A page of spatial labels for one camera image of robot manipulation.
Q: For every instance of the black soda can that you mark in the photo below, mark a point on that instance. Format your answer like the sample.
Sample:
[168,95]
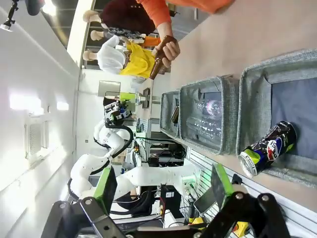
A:
[270,147]

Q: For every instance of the grey smartphone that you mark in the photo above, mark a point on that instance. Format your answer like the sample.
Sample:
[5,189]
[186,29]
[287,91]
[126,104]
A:
[204,200]

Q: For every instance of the grey basket labelled Bottle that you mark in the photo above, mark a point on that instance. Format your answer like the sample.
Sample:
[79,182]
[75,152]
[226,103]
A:
[166,119]

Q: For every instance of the ceiling air conditioner unit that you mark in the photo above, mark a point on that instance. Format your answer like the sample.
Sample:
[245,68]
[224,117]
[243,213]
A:
[36,138]

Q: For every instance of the yellow emergency stop box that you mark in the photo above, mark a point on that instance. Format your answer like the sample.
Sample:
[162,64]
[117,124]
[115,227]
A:
[240,227]

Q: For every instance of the mannequin in white shirt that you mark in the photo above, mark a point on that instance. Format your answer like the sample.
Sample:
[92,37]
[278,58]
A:
[111,55]

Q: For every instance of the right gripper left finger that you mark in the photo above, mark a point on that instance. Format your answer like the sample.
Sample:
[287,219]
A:
[106,188]

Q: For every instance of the person's hand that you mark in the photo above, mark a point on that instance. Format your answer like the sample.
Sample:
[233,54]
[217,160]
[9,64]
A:
[172,52]

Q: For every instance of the grey basket labelled Can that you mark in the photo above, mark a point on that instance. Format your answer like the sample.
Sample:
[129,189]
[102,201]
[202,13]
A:
[250,104]

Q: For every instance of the orange hoodie torso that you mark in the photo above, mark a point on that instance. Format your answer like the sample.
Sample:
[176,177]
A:
[188,5]

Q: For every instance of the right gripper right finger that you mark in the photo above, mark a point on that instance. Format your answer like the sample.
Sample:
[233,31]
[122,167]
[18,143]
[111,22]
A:
[223,186]

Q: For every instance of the mannequin in maroon garment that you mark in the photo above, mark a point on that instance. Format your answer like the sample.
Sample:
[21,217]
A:
[126,19]

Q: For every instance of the black electronics box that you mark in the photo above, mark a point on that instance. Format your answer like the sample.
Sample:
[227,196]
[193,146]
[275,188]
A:
[170,192]

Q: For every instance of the grey basket labelled Plastic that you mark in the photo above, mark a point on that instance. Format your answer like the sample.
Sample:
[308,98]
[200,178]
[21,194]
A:
[230,111]

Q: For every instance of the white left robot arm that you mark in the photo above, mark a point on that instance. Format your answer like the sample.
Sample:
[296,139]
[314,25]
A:
[153,176]

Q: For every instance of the mannequin in yellow garment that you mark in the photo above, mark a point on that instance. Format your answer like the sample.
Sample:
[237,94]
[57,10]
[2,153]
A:
[138,59]

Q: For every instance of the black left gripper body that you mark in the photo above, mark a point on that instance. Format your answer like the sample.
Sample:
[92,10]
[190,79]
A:
[115,111]

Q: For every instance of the person's right forearm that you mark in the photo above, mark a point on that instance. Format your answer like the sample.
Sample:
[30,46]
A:
[165,31]

